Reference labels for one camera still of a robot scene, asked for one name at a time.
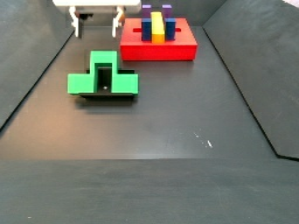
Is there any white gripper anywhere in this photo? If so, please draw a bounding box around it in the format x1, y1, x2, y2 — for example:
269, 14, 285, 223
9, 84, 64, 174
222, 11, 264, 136
52, 0, 141, 38

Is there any green U-shaped block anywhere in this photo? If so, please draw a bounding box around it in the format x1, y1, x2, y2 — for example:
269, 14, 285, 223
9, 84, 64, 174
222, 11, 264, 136
66, 51, 138, 95

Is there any red base board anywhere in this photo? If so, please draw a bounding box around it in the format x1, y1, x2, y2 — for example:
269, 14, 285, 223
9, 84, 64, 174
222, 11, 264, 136
118, 18, 197, 61

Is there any yellow long bar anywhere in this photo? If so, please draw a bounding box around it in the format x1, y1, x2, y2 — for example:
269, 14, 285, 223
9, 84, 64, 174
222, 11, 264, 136
150, 11, 164, 44

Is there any dark blue right post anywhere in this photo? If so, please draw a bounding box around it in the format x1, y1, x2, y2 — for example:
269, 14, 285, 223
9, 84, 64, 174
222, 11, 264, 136
141, 18, 152, 41

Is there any dark blue post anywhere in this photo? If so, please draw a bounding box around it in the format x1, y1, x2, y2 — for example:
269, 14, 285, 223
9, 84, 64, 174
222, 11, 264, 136
164, 17, 174, 40
141, 18, 152, 41

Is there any purple right post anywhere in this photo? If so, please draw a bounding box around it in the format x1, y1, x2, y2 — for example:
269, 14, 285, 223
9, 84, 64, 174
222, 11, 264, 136
141, 4, 152, 18

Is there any purple post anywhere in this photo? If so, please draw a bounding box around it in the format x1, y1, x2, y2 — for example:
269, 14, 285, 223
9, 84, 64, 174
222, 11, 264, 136
162, 4, 173, 18
141, 4, 152, 18

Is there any purple left post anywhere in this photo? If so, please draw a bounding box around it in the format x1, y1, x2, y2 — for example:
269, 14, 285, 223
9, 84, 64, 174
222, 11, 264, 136
162, 4, 173, 18

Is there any dark blue left post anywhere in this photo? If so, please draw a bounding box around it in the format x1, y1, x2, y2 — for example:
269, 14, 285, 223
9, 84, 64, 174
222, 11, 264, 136
164, 17, 174, 40

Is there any black fixture bracket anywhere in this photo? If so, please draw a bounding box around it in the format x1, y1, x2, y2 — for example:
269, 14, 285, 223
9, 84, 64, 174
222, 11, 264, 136
78, 67, 134, 99

